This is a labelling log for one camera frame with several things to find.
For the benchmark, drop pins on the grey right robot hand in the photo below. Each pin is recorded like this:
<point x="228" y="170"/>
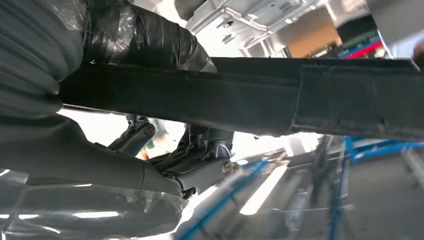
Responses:
<point x="82" y="159"/>

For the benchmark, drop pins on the aluminium fixture plate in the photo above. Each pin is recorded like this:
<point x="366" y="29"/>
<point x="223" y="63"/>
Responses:
<point x="232" y="20"/>

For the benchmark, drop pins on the cardboard box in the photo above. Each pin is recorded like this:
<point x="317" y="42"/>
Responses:
<point x="314" y="43"/>

